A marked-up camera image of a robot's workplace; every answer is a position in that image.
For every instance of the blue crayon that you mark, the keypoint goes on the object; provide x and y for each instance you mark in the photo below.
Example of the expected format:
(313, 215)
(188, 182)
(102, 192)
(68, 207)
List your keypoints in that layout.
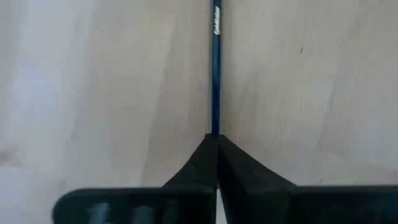
(216, 77)

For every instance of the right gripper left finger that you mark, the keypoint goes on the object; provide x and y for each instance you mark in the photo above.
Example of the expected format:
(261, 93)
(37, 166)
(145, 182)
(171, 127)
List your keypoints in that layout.
(186, 202)

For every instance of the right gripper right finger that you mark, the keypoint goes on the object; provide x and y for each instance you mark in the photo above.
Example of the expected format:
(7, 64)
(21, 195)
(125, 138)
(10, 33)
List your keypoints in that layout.
(264, 202)

